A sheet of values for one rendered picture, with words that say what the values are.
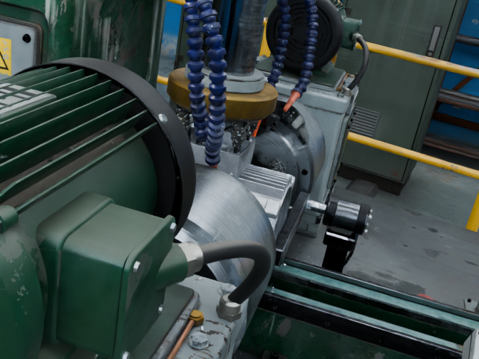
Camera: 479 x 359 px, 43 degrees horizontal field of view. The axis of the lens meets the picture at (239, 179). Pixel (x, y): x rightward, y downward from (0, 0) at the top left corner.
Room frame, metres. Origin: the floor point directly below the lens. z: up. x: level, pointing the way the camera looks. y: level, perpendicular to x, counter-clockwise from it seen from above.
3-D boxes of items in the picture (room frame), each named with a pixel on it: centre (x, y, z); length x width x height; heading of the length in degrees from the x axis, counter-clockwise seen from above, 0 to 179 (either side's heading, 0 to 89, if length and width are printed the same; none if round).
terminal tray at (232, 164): (0.96, 0.05, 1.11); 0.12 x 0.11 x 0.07; 78
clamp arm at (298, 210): (0.95, -0.11, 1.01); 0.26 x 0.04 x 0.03; 168
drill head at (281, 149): (1.23, -0.04, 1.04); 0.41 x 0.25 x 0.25; 168
